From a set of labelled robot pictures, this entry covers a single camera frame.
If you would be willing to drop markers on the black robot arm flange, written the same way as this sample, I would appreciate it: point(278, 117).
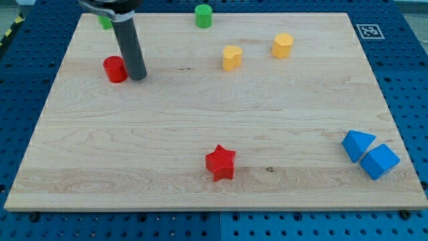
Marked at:
point(115, 10)

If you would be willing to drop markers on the red star block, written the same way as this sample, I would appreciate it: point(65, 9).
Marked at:
point(221, 163)

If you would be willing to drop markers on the wooden board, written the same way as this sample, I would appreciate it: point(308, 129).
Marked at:
point(140, 146)

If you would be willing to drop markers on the yellow heart block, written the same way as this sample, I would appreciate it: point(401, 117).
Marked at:
point(232, 57)

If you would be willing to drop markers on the yellow hexagon block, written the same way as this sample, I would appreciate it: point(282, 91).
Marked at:
point(282, 45)

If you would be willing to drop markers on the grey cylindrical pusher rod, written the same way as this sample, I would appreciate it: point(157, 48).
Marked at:
point(129, 45)

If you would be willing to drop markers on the green cylinder block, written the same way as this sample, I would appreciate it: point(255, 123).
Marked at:
point(203, 15)

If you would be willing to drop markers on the red cylinder block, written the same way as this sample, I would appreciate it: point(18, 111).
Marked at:
point(115, 69)

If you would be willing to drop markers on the blue triangle block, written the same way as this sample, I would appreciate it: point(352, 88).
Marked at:
point(356, 143)

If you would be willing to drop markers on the green block behind rod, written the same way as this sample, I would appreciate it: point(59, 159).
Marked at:
point(105, 22)

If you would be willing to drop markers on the blue cube block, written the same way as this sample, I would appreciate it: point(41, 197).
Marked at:
point(379, 161)

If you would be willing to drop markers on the white fiducial marker tag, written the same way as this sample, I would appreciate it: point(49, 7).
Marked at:
point(369, 31)

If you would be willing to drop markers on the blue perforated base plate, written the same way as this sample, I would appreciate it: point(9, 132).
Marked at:
point(31, 63)

